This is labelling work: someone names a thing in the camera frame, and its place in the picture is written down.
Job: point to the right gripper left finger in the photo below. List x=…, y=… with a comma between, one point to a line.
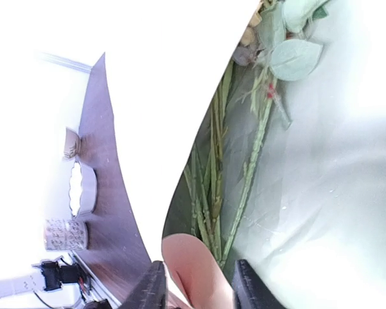
x=151, y=290

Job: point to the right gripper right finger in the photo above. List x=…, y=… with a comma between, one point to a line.
x=250, y=291

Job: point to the pink rose stem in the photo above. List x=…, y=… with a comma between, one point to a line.
x=283, y=52

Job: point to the pink and green wrapping paper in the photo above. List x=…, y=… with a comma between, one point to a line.
x=322, y=243

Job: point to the patterned mug with orange inside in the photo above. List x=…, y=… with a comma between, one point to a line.
x=64, y=235

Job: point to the white scalloped bowl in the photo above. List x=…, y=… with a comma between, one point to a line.
x=82, y=189

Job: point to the small white patterned teacup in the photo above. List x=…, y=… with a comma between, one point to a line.
x=72, y=144

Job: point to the aluminium front rail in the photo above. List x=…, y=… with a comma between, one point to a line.
x=96, y=289

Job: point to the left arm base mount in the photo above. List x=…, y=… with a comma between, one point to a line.
x=58, y=272

